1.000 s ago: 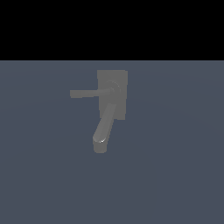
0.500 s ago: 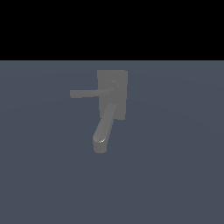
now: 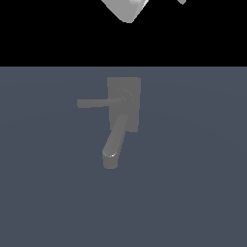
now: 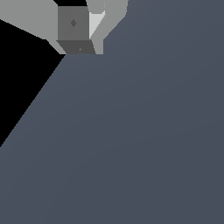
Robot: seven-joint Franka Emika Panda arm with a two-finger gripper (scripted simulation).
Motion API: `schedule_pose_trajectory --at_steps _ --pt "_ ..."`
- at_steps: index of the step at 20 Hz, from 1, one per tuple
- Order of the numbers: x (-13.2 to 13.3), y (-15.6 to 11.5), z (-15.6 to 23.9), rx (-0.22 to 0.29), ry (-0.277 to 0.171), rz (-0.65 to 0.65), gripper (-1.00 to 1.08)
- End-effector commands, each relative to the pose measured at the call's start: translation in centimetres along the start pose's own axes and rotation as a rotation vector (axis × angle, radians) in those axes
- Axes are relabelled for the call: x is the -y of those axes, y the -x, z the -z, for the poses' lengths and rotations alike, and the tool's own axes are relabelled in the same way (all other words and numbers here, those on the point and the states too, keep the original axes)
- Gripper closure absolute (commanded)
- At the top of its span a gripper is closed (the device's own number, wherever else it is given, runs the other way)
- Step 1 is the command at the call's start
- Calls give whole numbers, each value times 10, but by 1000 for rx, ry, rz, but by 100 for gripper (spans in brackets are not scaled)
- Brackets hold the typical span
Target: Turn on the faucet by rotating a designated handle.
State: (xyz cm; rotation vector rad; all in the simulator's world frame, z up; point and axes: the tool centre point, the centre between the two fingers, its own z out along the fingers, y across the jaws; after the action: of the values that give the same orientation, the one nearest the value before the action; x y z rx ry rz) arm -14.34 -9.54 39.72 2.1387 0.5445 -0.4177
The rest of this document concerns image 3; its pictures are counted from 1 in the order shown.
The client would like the grey faucet handle lever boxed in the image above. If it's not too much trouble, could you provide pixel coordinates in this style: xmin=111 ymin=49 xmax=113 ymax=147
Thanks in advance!
xmin=76 ymin=89 xmax=133 ymax=109

